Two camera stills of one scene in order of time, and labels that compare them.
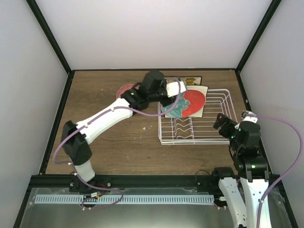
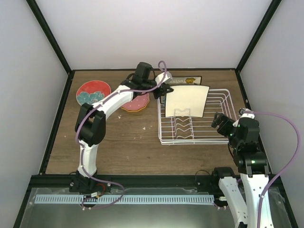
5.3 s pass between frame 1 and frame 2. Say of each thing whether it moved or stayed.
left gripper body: moved
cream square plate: stayed
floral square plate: stayed
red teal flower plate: moved
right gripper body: stayed
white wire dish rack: stayed
